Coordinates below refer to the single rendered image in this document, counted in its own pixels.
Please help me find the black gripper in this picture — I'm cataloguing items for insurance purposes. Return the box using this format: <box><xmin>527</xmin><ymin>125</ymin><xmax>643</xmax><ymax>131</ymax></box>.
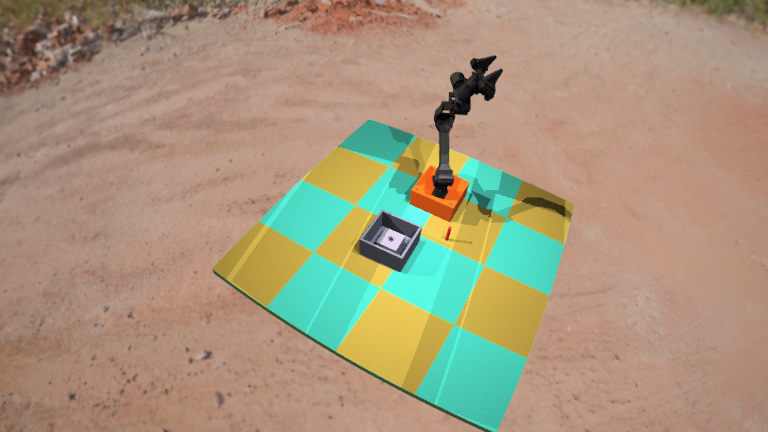
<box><xmin>463</xmin><ymin>55</ymin><xmax>503</xmax><ymax>97</ymax></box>

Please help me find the white plate with hole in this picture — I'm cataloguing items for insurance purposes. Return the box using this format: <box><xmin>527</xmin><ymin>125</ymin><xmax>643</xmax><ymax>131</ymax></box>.
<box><xmin>376</xmin><ymin>228</ymin><xmax>405</xmax><ymax>254</ymax></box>

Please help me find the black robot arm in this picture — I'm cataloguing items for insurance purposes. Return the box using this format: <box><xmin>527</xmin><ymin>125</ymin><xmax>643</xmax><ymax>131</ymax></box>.
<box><xmin>431</xmin><ymin>72</ymin><xmax>472</xmax><ymax>199</ymax></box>

